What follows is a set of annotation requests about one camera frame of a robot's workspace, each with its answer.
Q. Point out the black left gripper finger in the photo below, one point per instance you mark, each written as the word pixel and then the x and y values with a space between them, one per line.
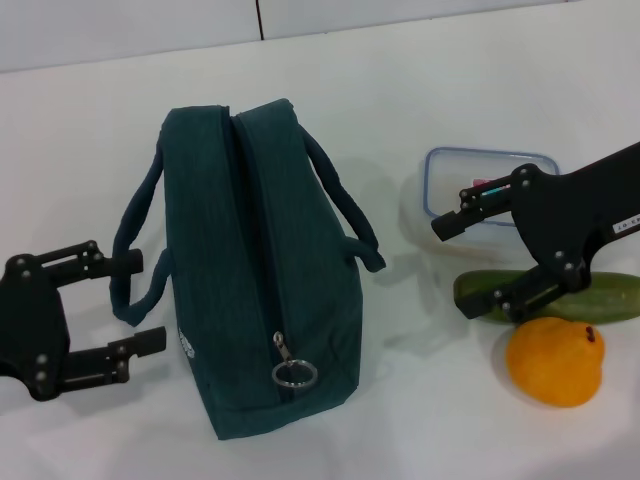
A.
pixel 95 365
pixel 80 260

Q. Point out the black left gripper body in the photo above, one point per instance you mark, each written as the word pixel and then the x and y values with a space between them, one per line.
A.
pixel 35 320

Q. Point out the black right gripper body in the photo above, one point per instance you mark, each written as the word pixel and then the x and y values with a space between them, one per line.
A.
pixel 575 210

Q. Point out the dark teal fabric lunch bag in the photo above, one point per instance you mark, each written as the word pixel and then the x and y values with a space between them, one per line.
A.
pixel 250 240

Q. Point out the clear lunch box blue seal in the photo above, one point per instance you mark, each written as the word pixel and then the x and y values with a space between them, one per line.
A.
pixel 445 175

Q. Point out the orange yellow pear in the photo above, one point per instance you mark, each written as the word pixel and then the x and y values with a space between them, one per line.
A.
pixel 550 365

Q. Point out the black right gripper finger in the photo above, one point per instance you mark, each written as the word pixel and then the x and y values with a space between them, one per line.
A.
pixel 530 292
pixel 480 202

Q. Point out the green cucumber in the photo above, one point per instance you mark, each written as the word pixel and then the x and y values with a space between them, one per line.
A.
pixel 610 300

